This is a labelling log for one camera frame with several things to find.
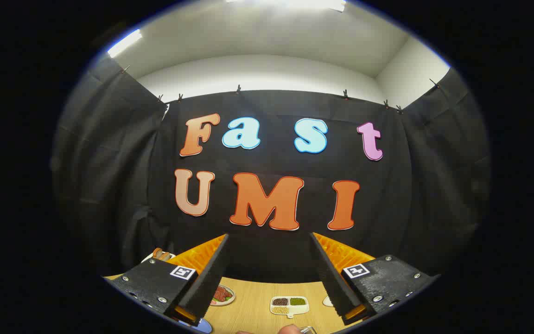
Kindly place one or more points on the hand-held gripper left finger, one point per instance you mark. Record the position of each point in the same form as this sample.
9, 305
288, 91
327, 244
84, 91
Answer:
209, 278

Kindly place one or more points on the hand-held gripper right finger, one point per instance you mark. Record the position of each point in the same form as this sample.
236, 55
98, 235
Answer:
334, 283

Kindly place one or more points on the brown meat piece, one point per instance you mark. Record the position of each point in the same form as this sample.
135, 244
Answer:
222, 293

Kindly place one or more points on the small white dish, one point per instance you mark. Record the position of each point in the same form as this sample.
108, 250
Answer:
327, 302

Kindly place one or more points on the oval white plate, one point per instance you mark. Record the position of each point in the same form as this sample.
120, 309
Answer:
230, 299

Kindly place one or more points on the pile of green beans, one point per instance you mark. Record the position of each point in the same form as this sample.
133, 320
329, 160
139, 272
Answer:
297, 301

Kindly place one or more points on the divided white tray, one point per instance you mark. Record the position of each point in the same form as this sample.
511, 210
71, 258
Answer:
297, 310

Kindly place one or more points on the blue plate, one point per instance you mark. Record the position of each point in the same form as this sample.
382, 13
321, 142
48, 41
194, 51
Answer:
203, 327

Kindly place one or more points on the pile of dark red beans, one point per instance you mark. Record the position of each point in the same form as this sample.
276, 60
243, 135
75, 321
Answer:
280, 301

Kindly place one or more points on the pile of yellow soybeans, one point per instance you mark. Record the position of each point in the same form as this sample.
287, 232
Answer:
280, 310

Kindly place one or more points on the white toaster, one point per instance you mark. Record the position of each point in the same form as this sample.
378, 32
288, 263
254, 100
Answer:
147, 259

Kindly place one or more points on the black backdrop cloth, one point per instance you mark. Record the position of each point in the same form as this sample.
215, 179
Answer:
271, 255

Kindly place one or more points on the row of cloth clips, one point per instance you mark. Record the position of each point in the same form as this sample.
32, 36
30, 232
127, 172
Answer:
238, 88

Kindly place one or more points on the ceiling strip light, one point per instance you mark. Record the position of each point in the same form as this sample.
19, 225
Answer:
124, 43

